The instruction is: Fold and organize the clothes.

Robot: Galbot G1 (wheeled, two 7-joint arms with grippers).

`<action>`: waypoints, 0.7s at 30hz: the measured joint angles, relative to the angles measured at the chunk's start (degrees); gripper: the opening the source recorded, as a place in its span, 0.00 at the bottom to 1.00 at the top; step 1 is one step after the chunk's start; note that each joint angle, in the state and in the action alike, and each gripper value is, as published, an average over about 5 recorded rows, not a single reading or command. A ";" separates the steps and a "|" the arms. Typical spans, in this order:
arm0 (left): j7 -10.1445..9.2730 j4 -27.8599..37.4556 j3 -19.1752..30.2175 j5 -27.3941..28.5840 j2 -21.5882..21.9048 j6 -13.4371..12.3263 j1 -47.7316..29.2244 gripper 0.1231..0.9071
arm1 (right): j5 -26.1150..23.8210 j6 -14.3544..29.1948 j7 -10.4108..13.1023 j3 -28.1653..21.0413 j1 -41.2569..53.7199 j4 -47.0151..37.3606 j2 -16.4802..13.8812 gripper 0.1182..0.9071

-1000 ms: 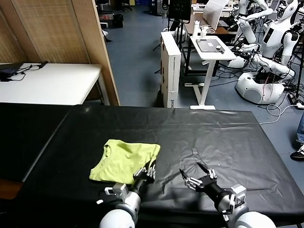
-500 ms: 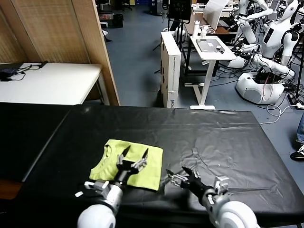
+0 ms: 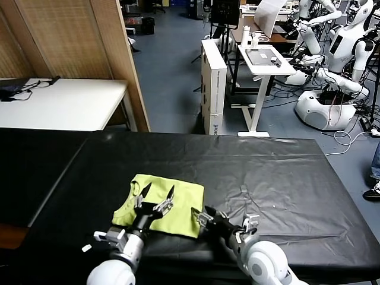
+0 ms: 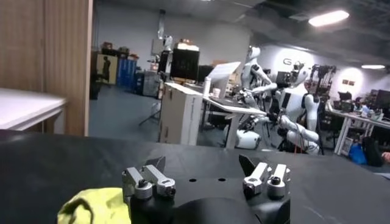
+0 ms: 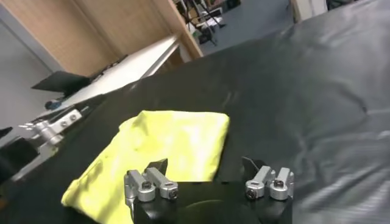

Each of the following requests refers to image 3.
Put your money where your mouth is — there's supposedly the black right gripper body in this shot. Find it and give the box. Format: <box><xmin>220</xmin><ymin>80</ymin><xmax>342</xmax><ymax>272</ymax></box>
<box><xmin>204</xmin><ymin>213</ymin><xmax>242</xmax><ymax>248</ymax></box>

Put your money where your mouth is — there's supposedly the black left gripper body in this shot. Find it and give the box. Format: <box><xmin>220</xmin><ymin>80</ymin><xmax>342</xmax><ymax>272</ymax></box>
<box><xmin>130</xmin><ymin>201</ymin><xmax>162</xmax><ymax>236</ymax></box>

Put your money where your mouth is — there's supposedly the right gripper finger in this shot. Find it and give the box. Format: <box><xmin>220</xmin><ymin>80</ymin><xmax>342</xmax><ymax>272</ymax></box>
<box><xmin>191</xmin><ymin>207</ymin><xmax>209</xmax><ymax>230</ymax></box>
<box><xmin>206</xmin><ymin>206</ymin><xmax>230</xmax><ymax>221</ymax></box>

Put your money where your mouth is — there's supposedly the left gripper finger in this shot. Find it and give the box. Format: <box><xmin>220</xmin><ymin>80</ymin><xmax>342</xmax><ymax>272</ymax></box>
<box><xmin>153</xmin><ymin>184</ymin><xmax>176</xmax><ymax>220</ymax></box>
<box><xmin>133</xmin><ymin>182</ymin><xmax>153</xmax><ymax>209</ymax></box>

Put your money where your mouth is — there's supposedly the yellow-green t-shirt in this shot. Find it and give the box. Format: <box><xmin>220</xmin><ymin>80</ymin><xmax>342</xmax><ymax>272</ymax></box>
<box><xmin>112</xmin><ymin>173</ymin><xmax>205</xmax><ymax>239</ymax></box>

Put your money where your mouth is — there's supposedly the black table cover sheet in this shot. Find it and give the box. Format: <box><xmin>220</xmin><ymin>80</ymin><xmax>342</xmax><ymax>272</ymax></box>
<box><xmin>28</xmin><ymin>130</ymin><xmax>380</xmax><ymax>281</ymax></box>

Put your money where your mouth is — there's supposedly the tall white cardboard box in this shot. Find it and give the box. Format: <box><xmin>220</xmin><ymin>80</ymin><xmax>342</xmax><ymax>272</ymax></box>
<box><xmin>200</xmin><ymin>39</ymin><xmax>228</xmax><ymax>136</ymax></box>

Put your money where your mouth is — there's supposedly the white table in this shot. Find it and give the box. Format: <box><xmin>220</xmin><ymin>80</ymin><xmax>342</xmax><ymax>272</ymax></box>
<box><xmin>0</xmin><ymin>78</ymin><xmax>139</xmax><ymax>132</ymax></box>

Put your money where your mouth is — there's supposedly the white standing desk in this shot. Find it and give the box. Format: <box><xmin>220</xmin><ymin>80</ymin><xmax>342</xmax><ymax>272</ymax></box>
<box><xmin>230</xmin><ymin>44</ymin><xmax>297</xmax><ymax>138</ymax></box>

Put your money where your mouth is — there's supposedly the black white-striped shoe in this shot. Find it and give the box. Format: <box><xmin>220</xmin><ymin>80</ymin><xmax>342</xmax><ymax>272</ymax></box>
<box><xmin>363</xmin><ymin>181</ymin><xmax>380</xmax><ymax>201</ymax></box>

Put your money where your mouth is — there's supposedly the grey closed laptop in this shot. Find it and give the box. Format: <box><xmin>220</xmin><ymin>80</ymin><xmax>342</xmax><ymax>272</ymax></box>
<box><xmin>245</xmin><ymin>49</ymin><xmax>282</xmax><ymax>67</ymax></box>

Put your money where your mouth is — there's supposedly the blue jeans leg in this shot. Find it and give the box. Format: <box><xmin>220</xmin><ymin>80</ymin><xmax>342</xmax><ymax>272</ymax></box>
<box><xmin>370</xmin><ymin>145</ymin><xmax>380</xmax><ymax>181</ymax></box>

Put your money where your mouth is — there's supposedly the flat black device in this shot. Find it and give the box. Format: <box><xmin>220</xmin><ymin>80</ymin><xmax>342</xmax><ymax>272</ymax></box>
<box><xmin>0</xmin><ymin>79</ymin><xmax>26</xmax><ymax>93</ymax></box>

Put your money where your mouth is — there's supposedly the black bin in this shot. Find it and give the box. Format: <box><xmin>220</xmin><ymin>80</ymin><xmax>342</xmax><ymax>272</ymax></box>
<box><xmin>141</xmin><ymin>17</ymin><xmax>155</xmax><ymax>36</ymax></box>

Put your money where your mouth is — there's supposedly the wooden partition screen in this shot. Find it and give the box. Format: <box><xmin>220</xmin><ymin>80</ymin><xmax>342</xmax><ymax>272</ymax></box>
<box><xmin>0</xmin><ymin>0</ymin><xmax>151</xmax><ymax>133</ymax></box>

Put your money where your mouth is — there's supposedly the white bottle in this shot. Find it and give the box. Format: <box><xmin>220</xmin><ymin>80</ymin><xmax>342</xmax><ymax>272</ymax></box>
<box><xmin>240</xmin><ymin>26</ymin><xmax>251</xmax><ymax>48</ymax></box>

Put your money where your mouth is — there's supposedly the brown wooden desk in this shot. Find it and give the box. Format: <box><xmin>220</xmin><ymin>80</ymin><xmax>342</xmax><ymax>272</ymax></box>
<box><xmin>230</xmin><ymin>25</ymin><xmax>297</xmax><ymax>45</ymax></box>

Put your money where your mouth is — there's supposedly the black tripod stand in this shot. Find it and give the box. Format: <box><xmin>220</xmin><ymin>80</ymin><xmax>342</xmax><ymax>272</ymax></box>
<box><xmin>367</xmin><ymin>50</ymin><xmax>380</xmax><ymax>124</ymax></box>

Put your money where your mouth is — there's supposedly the black panel on stand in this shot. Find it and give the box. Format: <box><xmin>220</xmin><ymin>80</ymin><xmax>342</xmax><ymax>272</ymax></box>
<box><xmin>191</xmin><ymin>0</ymin><xmax>240</xmax><ymax>65</ymax></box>

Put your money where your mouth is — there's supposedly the white curved sheet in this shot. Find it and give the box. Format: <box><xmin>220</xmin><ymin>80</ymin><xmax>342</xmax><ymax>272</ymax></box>
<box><xmin>254</xmin><ymin>0</ymin><xmax>287</xmax><ymax>38</ymax></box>

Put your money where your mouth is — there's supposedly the white humanoid robot with base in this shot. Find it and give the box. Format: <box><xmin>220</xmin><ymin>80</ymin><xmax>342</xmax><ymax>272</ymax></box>
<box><xmin>283</xmin><ymin>0</ymin><xmax>380</xmax><ymax>132</ymax></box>

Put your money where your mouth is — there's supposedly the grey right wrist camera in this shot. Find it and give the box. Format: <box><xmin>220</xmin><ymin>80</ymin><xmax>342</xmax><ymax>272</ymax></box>
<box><xmin>242</xmin><ymin>214</ymin><xmax>261</xmax><ymax>238</ymax></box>

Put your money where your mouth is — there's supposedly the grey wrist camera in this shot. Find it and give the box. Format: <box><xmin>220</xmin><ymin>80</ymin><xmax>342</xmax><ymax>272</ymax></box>
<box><xmin>242</xmin><ymin>214</ymin><xmax>261</xmax><ymax>238</ymax></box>
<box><xmin>93</xmin><ymin>227</ymin><xmax>127</xmax><ymax>247</ymax></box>

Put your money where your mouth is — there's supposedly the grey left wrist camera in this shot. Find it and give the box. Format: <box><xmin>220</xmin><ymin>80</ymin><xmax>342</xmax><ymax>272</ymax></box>
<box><xmin>93</xmin><ymin>227</ymin><xmax>127</xmax><ymax>247</ymax></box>

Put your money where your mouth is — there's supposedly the white floor cable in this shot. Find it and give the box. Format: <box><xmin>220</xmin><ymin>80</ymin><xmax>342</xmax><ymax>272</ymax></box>
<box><xmin>324</xmin><ymin>127</ymin><xmax>380</xmax><ymax>157</ymax></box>

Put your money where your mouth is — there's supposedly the black cable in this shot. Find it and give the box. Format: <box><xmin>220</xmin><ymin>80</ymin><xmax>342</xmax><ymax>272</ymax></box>
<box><xmin>14</xmin><ymin>75</ymin><xmax>62</xmax><ymax>101</ymax></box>

